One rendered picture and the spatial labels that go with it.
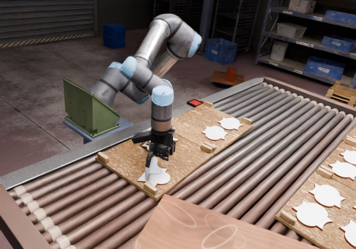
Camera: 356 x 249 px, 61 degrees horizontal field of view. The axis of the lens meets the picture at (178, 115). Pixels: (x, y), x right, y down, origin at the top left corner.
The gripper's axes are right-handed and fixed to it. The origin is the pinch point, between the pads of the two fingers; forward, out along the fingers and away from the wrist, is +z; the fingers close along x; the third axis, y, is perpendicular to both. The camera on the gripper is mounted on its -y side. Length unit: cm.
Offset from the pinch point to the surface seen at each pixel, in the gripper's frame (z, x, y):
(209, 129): 2.9, 47.0, 10.6
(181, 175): 3.4, 5.8, 10.3
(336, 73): 81, 479, 130
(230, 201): 6.1, 2.3, 31.9
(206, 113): 4, 66, 3
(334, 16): -10, 484, 100
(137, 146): 2.4, 14.9, -15.1
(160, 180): 2.2, -2.8, 4.2
